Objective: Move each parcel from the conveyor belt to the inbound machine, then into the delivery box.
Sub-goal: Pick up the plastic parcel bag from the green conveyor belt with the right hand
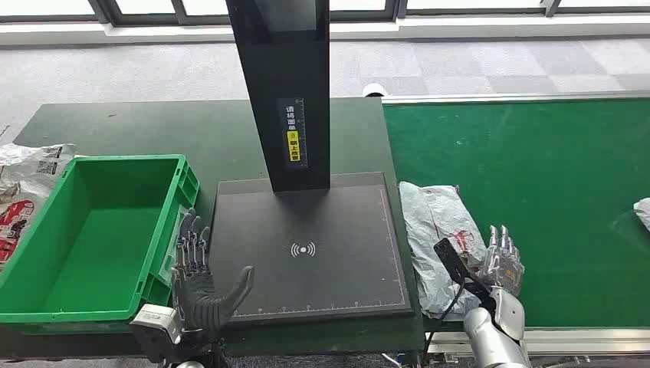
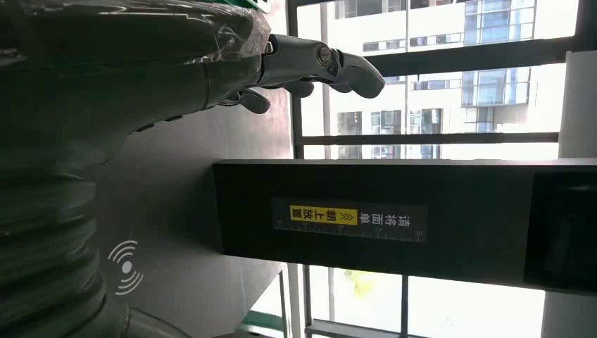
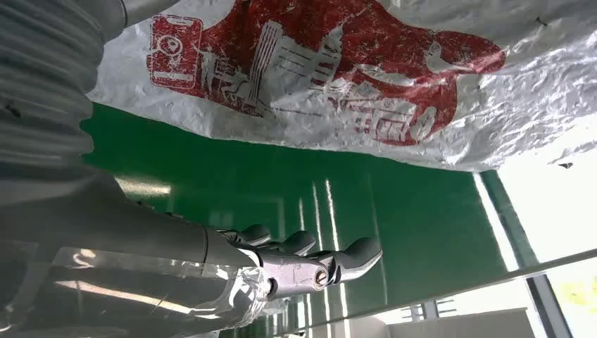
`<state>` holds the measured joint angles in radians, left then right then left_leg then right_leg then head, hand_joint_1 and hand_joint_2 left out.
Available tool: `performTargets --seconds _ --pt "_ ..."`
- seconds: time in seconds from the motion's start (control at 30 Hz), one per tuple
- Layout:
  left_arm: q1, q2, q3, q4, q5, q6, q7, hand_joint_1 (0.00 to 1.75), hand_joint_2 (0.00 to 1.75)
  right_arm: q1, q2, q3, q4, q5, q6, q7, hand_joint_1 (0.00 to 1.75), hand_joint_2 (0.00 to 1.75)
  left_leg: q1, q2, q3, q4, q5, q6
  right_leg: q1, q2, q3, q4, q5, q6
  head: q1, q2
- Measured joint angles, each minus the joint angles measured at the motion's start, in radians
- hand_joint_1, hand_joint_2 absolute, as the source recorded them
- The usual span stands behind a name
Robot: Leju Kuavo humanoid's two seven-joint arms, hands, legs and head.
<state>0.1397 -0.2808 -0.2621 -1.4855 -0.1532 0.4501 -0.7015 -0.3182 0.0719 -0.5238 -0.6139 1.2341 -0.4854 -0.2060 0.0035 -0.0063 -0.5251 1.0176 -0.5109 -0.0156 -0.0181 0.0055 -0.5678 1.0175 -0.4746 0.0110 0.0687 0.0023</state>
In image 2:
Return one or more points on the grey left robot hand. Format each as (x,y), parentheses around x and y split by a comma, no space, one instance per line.
(116,70)

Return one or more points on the black inbound scanner machine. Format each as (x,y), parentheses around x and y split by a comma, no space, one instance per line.
(177,196)

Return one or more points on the green conveyor belt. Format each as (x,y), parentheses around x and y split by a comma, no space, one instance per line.
(263,322)

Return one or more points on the yellow black scanner label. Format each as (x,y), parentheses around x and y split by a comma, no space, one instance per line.
(326,217)

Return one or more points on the building outside window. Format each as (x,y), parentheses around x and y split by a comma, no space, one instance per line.
(447,23)

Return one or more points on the dark window frame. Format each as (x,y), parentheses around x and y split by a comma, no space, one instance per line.
(466,56)

